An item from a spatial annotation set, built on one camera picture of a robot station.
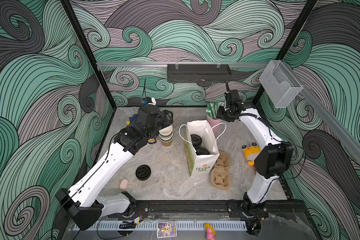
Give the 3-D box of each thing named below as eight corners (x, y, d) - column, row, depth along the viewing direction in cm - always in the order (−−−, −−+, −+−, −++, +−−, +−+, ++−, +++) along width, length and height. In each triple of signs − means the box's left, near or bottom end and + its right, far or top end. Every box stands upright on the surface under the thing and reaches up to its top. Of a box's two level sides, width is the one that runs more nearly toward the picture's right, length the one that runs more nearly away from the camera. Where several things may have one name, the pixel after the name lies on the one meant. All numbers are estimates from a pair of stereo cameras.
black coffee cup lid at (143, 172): (135, 180, 85) (134, 178, 83) (137, 166, 90) (136, 164, 88) (150, 180, 85) (149, 178, 83) (151, 166, 90) (151, 164, 88)
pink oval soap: (120, 189, 81) (118, 188, 79) (122, 180, 85) (121, 178, 83) (126, 189, 81) (125, 188, 79) (128, 180, 85) (127, 178, 83)
